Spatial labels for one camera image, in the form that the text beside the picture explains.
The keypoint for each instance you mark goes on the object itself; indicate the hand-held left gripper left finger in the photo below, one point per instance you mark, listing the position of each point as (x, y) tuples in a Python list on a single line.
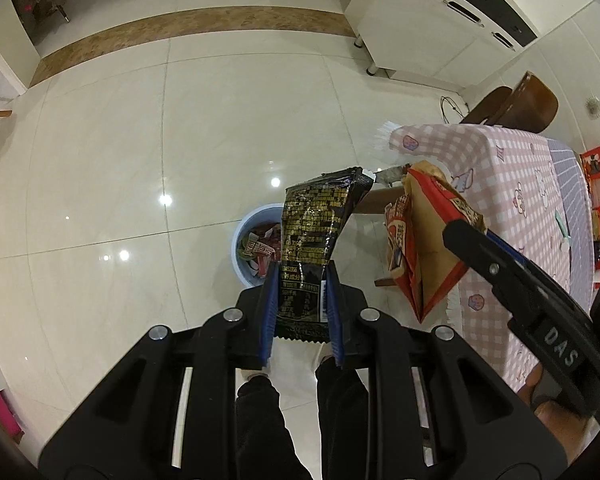
[(269, 310)]

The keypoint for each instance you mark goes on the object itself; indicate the white round wall hanger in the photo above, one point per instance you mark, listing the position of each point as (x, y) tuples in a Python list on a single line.
[(594, 106)]

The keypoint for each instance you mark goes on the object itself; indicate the blue checked tablecloth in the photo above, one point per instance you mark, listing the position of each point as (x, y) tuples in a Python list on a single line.
[(572, 195)]

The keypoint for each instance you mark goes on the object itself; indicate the person's right hand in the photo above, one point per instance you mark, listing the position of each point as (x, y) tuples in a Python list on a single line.
[(555, 420)]

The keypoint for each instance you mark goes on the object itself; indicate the red kraft snack bag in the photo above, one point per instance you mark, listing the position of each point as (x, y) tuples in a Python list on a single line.
[(430, 240)]

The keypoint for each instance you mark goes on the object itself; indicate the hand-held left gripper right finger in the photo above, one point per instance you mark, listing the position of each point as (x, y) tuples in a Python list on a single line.
[(336, 320)]

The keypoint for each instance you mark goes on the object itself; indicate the red box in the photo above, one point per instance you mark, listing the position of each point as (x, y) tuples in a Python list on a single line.
[(594, 162)]

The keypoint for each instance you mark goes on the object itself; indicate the person's left leg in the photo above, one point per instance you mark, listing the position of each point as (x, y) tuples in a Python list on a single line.
[(265, 430)]

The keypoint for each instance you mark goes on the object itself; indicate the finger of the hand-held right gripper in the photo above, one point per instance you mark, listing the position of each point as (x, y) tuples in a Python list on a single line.
[(472, 247), (510, 252)]

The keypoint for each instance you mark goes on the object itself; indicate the blue plastic bucket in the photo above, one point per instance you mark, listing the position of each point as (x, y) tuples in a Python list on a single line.
[(239, 240)]

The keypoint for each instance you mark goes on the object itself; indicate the white sideboard cabinet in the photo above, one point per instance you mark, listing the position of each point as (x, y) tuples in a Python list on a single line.
[(420, 25)]

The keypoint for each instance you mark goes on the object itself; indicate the black snack packet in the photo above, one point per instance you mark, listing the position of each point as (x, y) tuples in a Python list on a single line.
[(310, 230)]

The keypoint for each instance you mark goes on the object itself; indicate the pink checked tablecloth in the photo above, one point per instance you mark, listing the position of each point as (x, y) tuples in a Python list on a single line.
[(505, 185)]

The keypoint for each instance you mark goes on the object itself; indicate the person's leg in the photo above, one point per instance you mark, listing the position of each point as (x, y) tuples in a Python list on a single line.
[(342, 420), (265, 430)]

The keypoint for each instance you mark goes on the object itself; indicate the clear red snack packet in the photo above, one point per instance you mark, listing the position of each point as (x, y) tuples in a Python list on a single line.
[(261, 247)]

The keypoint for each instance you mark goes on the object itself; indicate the pink box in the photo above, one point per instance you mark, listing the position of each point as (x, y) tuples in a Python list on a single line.
[(2, 417)]

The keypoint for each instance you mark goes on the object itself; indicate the brown dining chair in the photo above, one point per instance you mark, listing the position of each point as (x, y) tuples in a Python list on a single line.
[(530, 105)]

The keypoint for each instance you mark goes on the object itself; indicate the person's right leg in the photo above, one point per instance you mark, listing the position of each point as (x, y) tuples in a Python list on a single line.
[(342, 420)]

